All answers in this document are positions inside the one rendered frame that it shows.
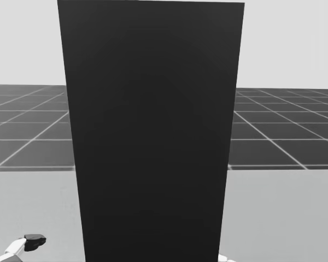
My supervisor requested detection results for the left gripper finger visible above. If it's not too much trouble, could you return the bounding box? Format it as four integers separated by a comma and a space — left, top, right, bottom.
4, 234, 48, 255

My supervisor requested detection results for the black screen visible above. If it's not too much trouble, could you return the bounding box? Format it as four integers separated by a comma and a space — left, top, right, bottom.
56, 0, 245, 262

